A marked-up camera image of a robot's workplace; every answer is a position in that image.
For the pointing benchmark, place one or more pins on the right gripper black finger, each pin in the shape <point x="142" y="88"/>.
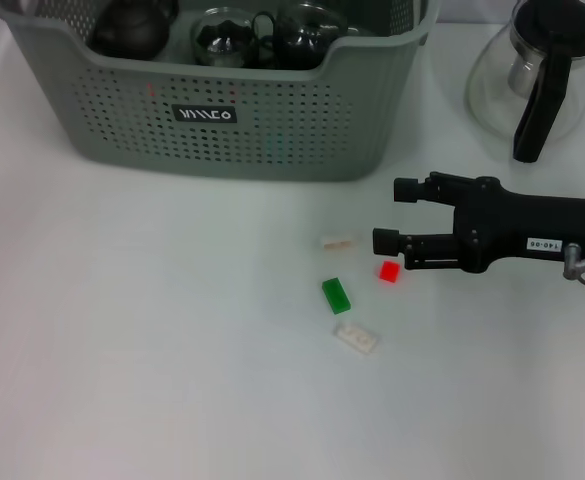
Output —
<point x="437" y="250"/>
<point x="442" y="189"/>

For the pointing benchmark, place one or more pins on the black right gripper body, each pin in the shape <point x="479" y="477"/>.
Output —
<point x="522" y="225"/>

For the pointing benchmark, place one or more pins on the small red brick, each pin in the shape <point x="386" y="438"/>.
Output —
<point x="388" y="271"/>

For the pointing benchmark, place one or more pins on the white hollow brick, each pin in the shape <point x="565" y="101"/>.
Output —
<point x="338" y="242"/>

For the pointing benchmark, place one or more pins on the green studded brick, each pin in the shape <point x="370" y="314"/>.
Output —
<point x="336" y="296"/>

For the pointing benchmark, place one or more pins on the white studded plate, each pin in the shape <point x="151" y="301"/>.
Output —
<point x="356" y="338"/>

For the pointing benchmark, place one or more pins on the grey perforated storage bin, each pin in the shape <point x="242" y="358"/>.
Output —
<point x="272" y="125"/>

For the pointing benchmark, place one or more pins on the black teapot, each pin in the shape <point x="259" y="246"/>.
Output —
<point x="132" y="30"/>

